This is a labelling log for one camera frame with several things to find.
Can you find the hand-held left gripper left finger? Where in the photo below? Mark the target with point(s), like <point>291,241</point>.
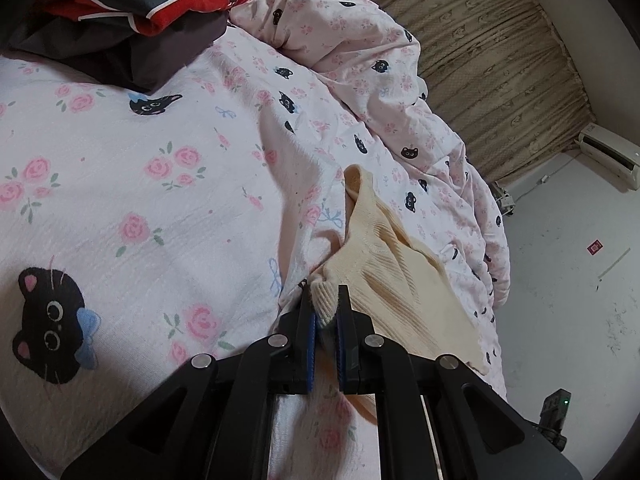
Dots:
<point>310,347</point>

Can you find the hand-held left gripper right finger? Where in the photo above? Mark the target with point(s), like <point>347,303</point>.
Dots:
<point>341,350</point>

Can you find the cream ribbed knit garment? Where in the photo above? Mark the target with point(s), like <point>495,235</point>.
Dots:
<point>400,280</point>

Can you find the pink floral cat-print bedsheet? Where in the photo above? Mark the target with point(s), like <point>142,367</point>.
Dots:
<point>150,210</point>

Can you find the small black device green light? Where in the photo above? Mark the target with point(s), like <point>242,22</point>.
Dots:
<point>556,410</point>

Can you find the pink floral cat-print quilt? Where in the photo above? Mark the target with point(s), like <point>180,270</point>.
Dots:
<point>360,50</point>

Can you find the beige pleated curtain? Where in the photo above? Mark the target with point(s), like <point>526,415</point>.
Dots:
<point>500,60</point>

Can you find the white air conditioner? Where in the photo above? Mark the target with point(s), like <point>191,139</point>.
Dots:
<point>610,152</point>

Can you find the dark grey garment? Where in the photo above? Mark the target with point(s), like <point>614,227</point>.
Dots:
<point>140,57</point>

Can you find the small white wall fixture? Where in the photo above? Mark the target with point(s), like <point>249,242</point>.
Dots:
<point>505,200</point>

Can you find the small red wall sticker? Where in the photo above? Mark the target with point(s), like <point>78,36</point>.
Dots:
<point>594,248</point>

